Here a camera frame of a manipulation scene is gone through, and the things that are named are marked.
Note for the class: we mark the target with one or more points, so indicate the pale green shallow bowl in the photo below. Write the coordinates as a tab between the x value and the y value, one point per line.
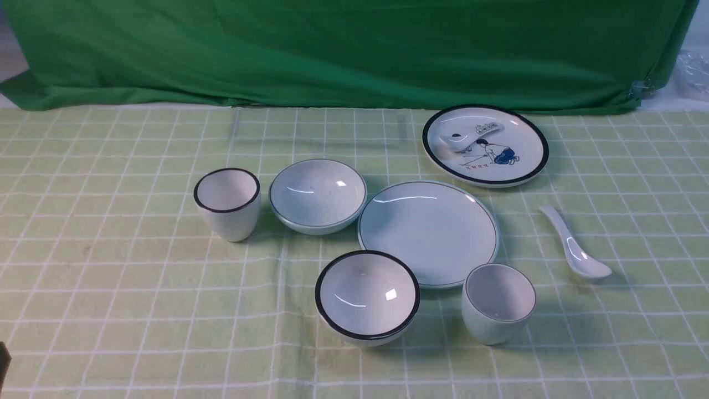
318	196

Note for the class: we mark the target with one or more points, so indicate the white ceramic soup spoon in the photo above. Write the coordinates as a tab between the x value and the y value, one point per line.
582	264

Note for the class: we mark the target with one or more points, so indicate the pale green plain plate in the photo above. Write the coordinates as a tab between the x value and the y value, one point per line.
439	231

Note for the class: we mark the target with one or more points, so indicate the white bowl black rim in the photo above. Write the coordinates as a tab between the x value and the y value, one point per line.
367	297

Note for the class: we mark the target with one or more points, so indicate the white cup black rim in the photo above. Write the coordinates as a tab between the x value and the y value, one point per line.
230	202

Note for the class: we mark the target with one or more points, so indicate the black-rimmed illustrated plate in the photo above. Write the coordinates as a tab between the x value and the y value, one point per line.
486	146

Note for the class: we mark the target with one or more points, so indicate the pale green cup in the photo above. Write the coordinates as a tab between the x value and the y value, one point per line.
497	303

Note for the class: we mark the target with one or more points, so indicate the green backdrop cloth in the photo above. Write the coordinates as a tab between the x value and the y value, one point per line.
534	57

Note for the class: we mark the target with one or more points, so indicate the green checkered tablecloth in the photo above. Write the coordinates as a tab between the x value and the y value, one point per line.
113	286

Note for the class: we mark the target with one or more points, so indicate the small metal clip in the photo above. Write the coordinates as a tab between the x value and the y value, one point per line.
641	90

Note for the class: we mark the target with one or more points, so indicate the clear plastic bag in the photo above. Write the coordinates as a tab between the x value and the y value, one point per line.
691	75

